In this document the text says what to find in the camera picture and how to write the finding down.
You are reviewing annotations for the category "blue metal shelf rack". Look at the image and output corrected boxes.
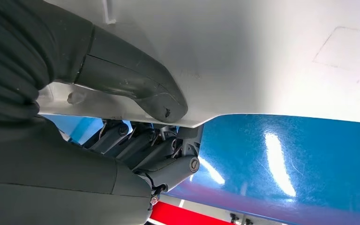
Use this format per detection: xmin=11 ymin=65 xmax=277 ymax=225
xmin=42 ymin=113 xmax=360 ymax=225

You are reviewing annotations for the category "red barrier tape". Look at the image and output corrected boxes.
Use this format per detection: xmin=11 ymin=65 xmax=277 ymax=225
xmin=149 ymin=201 xmax=233 ymax=225

